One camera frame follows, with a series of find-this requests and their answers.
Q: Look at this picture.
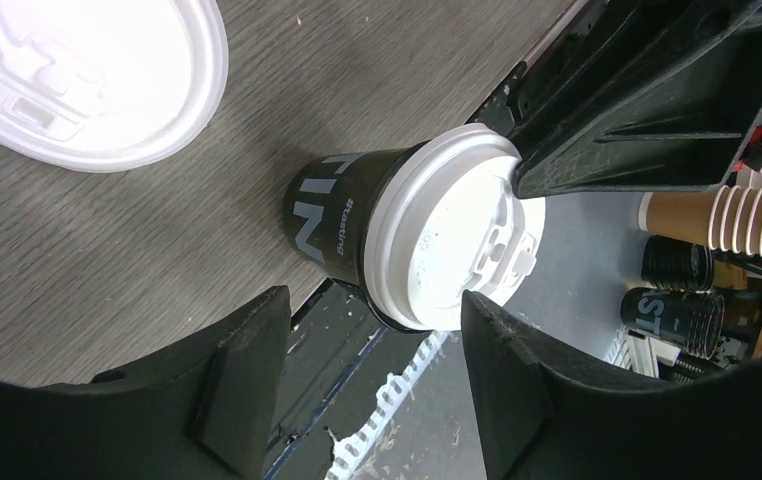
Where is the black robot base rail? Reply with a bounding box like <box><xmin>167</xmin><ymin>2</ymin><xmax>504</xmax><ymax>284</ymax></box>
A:
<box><xmin>261</xmin><ymin>280</ymin><xmax>433</xmax><ymax>479</ymax></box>

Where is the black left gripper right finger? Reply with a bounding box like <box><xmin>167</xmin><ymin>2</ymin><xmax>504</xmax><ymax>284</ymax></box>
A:
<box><xmin>461</xmin><ymin>292</ymin><xmax>762</xmax><ymax>479</ymax></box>

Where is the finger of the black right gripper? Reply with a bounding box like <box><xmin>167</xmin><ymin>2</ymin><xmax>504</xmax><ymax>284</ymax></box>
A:
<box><xmin>510</xmin><ymin>1</ymin><xmax>762</xmax><ymax>199</ymax></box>

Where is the upright black cup stack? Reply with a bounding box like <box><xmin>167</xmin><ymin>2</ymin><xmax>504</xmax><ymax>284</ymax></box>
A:
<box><xmin>641</xmin><ymin>235</ymin><xmax>714</xmax><ymax>292</ymax></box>

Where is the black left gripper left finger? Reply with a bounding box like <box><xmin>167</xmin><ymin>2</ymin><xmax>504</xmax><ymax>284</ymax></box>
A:
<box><xmin>0</xmin><ymin>286</ymin><xmax>291</xmax><ymax>479</ymax></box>

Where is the stack of white lids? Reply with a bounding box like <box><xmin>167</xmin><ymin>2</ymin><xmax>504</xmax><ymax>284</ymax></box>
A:
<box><xmin>0</xmin><ymin>1</ymin><xmax>229</xmax><ymax>173</ymax></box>

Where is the white lid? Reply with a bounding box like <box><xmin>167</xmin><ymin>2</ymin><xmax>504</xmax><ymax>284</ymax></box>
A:
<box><xmin>363</xmin><ymin>123</ymin><xmax>547</xmax><ymax>331</ymax></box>

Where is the black paper cup stack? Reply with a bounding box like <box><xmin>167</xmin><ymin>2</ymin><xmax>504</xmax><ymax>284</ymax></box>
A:
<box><xmin>620</xmin><ymin>287</ymin><xmax>725</xmax><ymax>360</ymax></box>

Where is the brown paper cup stack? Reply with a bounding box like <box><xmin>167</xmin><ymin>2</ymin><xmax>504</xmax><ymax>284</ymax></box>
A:
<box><xmin>638</xmin><ymin>186</ymin><xmax>762</xmax><ymax>257</ymax></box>

